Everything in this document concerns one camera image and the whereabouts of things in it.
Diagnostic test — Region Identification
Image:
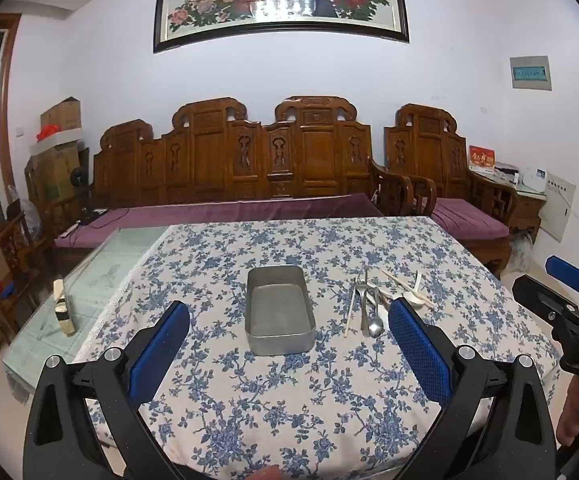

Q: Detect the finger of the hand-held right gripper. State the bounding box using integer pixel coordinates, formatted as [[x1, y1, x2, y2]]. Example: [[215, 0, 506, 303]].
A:
[[545, 255, 579, 306], [512, 275, 578, 330]]

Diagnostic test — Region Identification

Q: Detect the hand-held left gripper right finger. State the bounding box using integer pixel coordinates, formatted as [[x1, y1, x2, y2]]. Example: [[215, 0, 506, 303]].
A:
[[387, 296, 558, 480]]

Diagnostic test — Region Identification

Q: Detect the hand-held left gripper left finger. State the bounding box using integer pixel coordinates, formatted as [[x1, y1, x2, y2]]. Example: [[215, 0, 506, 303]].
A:
[[23, 301, 191, 480]]

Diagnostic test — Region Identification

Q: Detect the plain metal spoon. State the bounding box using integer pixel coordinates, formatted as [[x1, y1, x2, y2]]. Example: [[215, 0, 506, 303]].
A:
[[368, 285, 385, 338]]

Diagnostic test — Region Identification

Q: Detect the metal fork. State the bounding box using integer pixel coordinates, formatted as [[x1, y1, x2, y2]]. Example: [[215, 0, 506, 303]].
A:
[[361, 266, 372, 337]]

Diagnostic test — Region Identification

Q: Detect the rectangular metal tin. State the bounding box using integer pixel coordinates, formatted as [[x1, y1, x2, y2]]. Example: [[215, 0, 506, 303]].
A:
[[244, 265, 317, 356]]

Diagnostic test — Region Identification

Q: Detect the person's right hand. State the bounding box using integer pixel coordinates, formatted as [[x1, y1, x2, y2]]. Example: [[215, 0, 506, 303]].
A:
[[556, 374, 579, 449]]

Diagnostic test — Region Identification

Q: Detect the white plastic bag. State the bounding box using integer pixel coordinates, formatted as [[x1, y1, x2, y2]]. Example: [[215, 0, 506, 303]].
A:
[[509, 230, 535, 271]]

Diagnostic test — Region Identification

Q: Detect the wooden side table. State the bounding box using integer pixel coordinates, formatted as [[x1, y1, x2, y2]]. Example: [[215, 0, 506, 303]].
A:
[[469, 167, 545, 241]]

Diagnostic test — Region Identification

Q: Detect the white box with blue print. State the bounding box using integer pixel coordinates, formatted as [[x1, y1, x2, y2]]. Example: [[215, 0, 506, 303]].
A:
[[522, 167, 547, 193]]

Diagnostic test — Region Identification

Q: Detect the square purple armchair cushion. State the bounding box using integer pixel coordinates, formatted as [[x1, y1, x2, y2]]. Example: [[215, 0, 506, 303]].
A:
[[432, 197, 511, 241]]

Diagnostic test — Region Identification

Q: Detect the white and black device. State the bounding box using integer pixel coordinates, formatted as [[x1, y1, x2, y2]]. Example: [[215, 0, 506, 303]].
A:
[[493, 162, 520, 183]]

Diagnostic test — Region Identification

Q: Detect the blue floral tablecloth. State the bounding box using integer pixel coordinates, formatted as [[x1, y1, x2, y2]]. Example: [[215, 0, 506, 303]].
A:
[[72, 216, 563, 480]]

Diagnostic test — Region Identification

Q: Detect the red gift box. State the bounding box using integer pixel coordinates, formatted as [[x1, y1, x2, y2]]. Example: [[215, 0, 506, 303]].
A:
[[468, 145, 495, 173]]

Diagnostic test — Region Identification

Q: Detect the long purple sofa cushion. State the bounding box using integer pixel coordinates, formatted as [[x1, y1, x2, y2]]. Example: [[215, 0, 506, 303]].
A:
[[54, 192, 385, 251]]

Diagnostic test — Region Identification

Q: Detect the wooden chair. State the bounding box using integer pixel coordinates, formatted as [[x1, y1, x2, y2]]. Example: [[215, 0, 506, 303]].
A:
[[0, 212, 45, 366]]

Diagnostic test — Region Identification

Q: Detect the carved wooden armchair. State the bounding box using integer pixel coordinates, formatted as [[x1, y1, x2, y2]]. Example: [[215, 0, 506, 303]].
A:
[[383, 103, 517, 281]]

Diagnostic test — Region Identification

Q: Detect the clear plastic bag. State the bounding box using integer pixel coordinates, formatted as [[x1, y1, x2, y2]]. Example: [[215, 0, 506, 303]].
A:
[[9, 185, 42, 241]]

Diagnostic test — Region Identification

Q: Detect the grey electrical panel box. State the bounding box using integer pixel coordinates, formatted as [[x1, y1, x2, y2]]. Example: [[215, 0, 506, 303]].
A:
[[509, 55, 553, 92]]

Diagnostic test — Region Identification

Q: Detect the large cardboard box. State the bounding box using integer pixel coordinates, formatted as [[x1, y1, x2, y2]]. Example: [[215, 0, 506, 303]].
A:
[[24, 142, 90, 206]]

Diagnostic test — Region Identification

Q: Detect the carved wooden sofa bench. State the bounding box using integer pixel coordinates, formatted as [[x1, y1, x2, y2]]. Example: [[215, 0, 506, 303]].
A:
[[49, 95, 413, 261]]

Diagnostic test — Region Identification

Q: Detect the flat white box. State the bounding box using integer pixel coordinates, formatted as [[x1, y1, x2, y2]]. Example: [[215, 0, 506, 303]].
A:
[[29, 130, 85, 156]]

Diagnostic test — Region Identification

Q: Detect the small brown cardboard box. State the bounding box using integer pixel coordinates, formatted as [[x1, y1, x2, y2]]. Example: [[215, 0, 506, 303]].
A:
[[40, 97, 82, 133]]

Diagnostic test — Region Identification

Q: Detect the framed flower painting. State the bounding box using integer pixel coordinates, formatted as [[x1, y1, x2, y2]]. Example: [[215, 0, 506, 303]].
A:
[[153, 0, 410, 54]]

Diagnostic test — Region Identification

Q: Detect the cream wall panel door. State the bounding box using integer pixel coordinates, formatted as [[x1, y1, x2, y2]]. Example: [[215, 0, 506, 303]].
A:
[[539, 171, 577, 238]]

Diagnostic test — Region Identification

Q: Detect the wooden door frame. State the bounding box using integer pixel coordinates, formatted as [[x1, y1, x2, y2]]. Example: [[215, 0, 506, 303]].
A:
[[0, 12, 22, 196]]

